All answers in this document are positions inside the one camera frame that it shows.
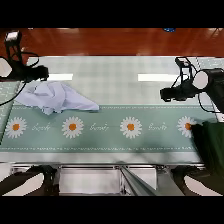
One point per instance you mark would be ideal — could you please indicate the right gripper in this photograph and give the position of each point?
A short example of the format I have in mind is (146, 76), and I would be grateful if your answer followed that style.
(176, 92)

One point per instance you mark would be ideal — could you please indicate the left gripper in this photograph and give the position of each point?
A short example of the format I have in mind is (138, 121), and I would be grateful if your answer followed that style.
(37, 73)

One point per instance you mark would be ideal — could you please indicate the white shirt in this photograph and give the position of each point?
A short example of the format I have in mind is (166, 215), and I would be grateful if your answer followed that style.
(55, 96)

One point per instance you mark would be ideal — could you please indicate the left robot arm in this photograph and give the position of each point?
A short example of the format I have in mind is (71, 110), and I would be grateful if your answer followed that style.
(16, 71)

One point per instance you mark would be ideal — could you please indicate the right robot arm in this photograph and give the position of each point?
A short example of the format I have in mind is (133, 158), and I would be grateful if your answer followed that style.
(213, 81)

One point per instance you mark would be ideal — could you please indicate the dark green garment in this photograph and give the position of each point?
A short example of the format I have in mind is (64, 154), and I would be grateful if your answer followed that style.
(210, 146)

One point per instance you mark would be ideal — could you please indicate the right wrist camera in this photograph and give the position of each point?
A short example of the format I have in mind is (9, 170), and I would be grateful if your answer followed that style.
(182, 62)

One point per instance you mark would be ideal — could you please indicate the silver frame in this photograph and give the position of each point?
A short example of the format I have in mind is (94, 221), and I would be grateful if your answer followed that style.
(133, 181)

